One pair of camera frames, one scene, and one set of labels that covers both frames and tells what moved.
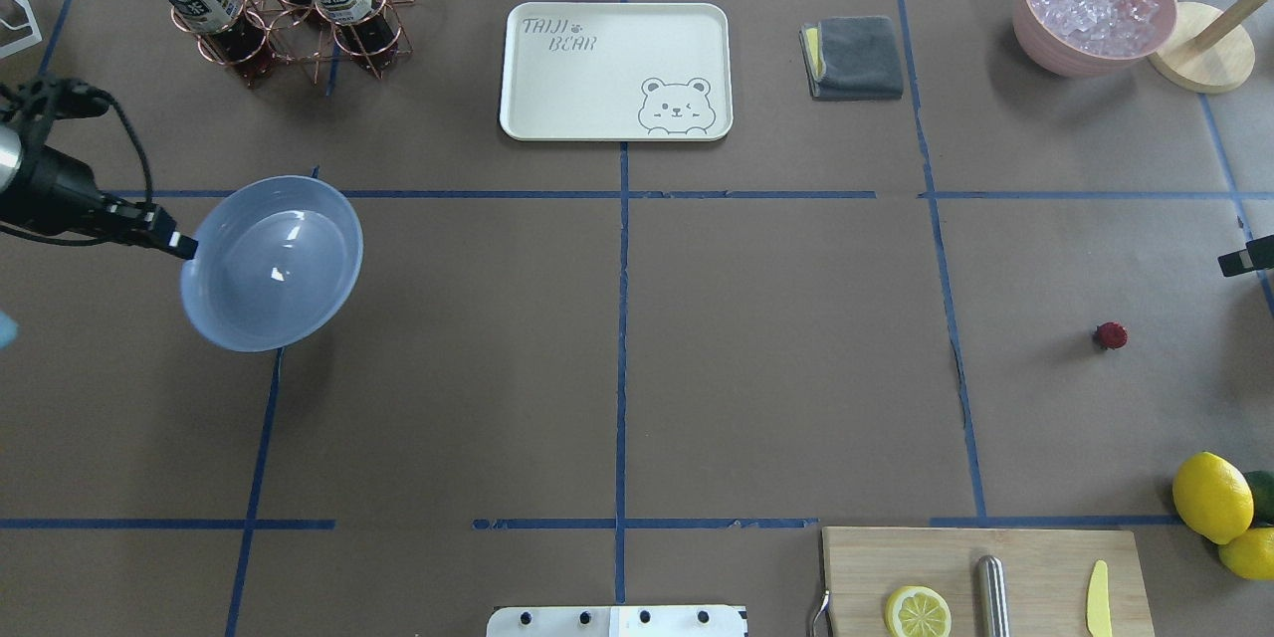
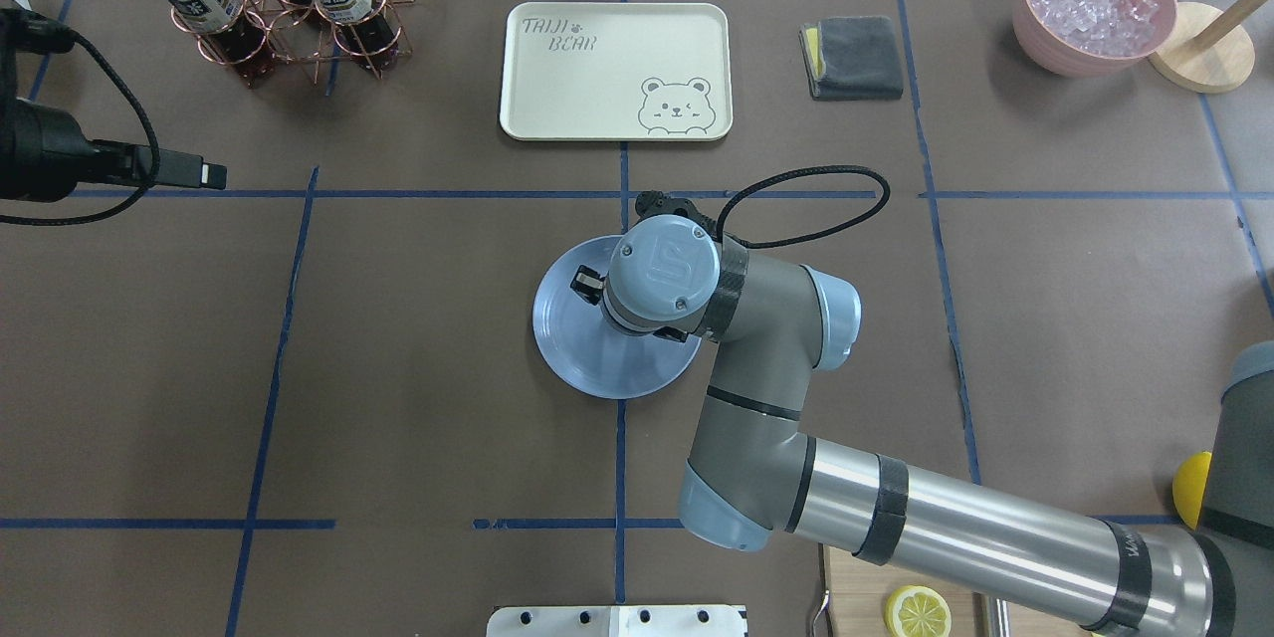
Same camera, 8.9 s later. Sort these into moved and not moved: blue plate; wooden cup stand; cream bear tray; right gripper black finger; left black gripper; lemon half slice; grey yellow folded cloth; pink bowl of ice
Moved: left black gripper; blue plate; right gripper black finger
Not moved: grey yellow folded cloth; wooden cup stand; pink bowl of ice; cream bear tray; lemon half slice
